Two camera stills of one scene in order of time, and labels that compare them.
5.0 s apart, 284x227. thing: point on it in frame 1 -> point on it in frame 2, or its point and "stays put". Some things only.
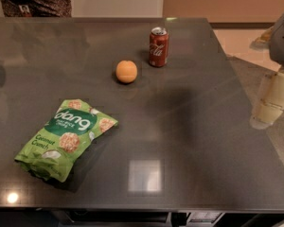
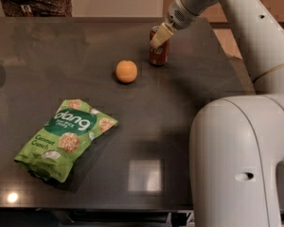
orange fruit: (126, 71) stays put
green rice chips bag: (67, 131) stays put
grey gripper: (283, 40) -> (181, 19)
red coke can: (158, 46) stays put
